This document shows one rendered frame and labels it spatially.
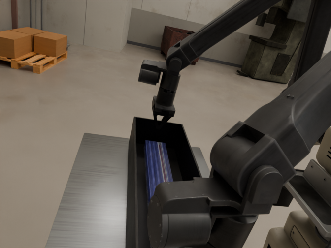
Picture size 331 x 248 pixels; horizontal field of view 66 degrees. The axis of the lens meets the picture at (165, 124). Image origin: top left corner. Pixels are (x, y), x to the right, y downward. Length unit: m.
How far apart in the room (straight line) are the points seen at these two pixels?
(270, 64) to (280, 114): 6.55
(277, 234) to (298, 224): 0.09
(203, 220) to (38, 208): 1.59
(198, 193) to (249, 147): 0.08
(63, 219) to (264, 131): 0.51
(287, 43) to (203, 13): 2.22
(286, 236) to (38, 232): 1.27
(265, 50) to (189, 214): 6.43
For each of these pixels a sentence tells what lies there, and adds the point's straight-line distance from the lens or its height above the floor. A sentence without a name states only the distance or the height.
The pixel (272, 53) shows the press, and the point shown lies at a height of 0.68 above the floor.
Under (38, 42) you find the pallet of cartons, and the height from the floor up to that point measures 0.29.
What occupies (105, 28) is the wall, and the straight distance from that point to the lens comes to 6.05.
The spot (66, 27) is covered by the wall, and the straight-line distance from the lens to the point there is 6.26.
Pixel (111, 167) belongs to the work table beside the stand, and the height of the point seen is 0.80.
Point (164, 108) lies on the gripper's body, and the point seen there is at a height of 0.99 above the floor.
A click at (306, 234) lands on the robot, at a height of 0.73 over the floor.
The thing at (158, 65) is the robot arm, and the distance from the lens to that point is 0.80.
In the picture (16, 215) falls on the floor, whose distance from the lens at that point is 1.81.
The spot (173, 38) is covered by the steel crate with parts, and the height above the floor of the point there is 0.53.
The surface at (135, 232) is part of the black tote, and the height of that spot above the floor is 0.93.
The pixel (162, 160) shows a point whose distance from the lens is 0.80.
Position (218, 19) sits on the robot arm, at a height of 1.28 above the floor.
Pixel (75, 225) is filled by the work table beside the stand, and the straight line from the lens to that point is 0.66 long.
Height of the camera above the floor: 1.30
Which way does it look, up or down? 26 degrees down
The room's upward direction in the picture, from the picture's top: 14 degrees clockwise
